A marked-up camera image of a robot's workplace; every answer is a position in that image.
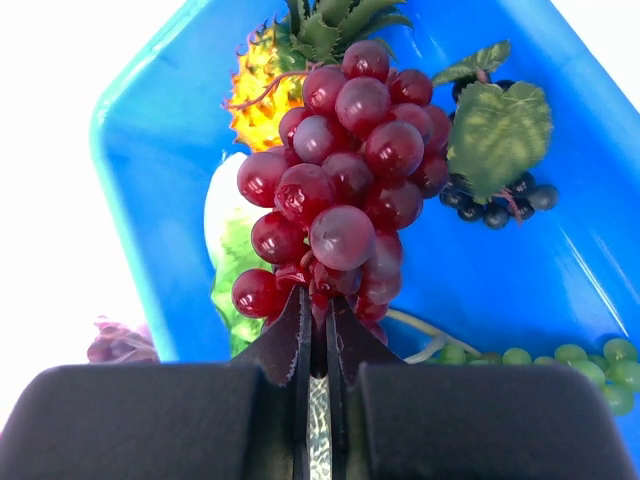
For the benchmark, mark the orange toy pineapple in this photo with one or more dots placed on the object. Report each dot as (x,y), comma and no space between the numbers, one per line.
(279,54)

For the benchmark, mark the clear zip bag orange zipper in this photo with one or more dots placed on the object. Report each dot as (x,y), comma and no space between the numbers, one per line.
(118,343)

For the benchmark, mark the blue plastic bin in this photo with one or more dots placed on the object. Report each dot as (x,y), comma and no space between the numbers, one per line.
(568,275)

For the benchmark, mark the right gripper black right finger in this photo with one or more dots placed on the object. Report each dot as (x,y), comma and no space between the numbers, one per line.
(393,420)

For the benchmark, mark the green cabbage toy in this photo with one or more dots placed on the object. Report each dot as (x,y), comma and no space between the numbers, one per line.
(228,221)

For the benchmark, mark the small green grape bunch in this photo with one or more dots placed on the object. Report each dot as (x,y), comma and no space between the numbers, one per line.
(614,370)

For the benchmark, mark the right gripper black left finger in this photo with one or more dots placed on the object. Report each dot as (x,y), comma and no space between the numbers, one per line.
(243,419)

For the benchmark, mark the green cantaloupe melon toy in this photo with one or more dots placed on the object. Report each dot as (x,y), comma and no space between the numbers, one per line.
(319,430)

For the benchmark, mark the blue black grape bunch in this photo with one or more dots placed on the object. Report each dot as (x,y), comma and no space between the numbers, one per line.
(498,133)

